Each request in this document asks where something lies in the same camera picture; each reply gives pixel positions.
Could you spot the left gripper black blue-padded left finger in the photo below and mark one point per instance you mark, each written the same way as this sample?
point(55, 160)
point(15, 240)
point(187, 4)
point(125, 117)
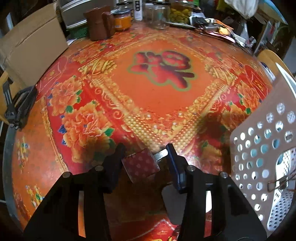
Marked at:
point(74, 207)

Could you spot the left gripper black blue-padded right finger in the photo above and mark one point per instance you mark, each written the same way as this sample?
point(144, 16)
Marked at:
point(233, 218)

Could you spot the red patterned keychain tag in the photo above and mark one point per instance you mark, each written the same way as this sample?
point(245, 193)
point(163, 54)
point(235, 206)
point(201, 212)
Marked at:
point(143, 164)

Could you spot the white perforated plastic basket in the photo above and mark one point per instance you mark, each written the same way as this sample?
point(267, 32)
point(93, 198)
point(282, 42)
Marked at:
point(262, 150)

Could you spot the red orange floral tablecloth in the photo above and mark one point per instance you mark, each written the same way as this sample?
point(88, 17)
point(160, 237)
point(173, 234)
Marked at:
point(144, 88)

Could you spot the wooden chair right back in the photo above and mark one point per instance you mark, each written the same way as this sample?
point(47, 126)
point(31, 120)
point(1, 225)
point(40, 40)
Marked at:
point(269, 58)

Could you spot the brown cardboard box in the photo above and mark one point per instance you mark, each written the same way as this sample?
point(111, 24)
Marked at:
point(30, 48)

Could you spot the brown ceramic mug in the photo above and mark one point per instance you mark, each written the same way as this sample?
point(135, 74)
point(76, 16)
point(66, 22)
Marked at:
point(100, 23)

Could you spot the grey plastic drawer tower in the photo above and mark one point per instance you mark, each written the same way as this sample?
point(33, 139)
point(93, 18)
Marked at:
point(72, 12)

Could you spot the beige hanging tote bag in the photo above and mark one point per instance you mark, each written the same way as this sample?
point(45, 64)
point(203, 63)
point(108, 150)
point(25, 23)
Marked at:
point(246, 8)

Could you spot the orange sauce jar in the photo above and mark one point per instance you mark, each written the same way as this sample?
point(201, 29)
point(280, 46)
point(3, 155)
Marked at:
point(122, 19)

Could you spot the empty glass jar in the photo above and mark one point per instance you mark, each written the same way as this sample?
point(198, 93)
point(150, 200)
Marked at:
point(160, 15)

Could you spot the glass jar with pickles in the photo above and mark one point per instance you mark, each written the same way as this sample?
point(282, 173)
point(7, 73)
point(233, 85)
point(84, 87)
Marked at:
point(180, 11)

